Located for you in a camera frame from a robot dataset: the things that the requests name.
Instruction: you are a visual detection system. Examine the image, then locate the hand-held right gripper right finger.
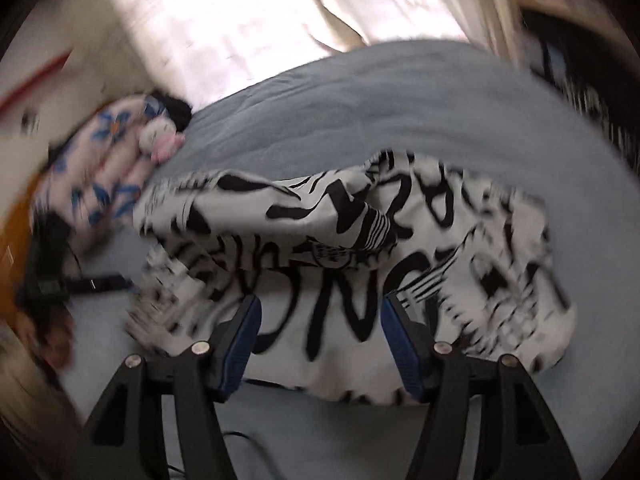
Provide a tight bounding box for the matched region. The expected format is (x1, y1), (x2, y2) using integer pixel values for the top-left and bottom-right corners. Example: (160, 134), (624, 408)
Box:
(382, 292), (583, 480)

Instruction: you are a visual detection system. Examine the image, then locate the black and white graffiti jacket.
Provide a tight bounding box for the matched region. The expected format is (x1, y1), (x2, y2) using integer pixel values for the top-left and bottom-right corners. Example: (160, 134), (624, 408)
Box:
(125, 147), (573, 406)

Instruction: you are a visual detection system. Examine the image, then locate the black fluffy plush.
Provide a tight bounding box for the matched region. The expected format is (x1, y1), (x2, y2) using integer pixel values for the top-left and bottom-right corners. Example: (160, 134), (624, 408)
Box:
(149, 89), (195, 128)

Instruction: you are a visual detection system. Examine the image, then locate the black cable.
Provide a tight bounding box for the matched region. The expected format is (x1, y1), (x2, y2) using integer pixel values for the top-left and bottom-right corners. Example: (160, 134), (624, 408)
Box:
(167, 429), (286, 480)

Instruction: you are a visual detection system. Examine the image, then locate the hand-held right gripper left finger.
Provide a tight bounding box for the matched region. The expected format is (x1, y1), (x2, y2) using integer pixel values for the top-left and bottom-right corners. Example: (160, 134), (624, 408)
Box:
(82, 294), (263, 480)

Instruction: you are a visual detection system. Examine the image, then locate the black knitted cloth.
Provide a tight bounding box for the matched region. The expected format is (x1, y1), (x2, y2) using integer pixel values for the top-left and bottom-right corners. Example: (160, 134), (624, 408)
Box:
(520, 7), (640, 126)

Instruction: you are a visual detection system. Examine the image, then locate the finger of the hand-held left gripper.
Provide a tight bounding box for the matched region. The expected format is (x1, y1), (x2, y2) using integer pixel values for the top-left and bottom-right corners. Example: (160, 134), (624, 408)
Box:
(66, 272), (135, 297)

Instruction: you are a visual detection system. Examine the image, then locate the white sheer curtain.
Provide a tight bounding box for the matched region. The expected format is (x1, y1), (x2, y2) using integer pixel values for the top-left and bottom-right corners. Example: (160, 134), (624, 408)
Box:
(100, 0), (521, 111)

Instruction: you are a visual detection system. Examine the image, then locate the black and white patterned cloth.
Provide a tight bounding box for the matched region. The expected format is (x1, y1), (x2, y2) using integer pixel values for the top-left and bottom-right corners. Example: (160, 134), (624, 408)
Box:
(560, 75), (640, 166)

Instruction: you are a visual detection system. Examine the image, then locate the person's left hand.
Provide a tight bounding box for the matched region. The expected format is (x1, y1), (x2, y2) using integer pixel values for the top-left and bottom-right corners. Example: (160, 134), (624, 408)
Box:
(20, 302), (78, 373)

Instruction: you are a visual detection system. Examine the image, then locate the pink floral blanket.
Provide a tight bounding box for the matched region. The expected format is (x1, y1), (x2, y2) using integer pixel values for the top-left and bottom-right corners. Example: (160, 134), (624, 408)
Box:
(32, 92), (166, 251)

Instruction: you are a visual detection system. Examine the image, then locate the white cat plush toy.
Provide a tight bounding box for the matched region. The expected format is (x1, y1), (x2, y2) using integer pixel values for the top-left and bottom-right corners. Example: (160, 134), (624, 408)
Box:
(136, 110), (187, 165)

